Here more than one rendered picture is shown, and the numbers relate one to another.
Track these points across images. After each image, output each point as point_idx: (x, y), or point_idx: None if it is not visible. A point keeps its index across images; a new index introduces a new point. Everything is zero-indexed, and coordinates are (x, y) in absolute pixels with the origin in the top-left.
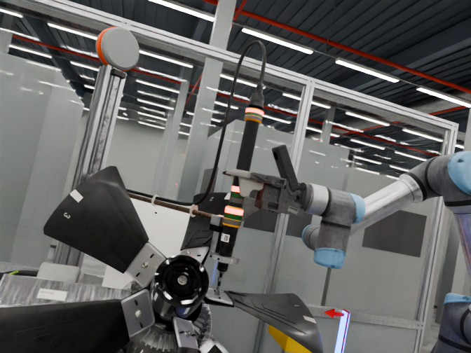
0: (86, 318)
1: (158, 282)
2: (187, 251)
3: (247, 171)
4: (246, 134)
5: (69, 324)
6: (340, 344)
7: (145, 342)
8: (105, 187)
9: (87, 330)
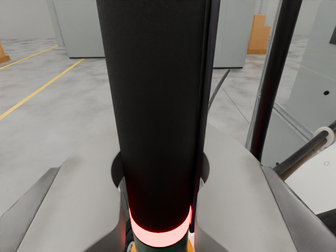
0: (127, 196)
1: (127, 222)
2: None
3: (70, 155)
4: None
5: (125, 191)
6: None
7: None
8: (211, 96)
9: (127, 204)
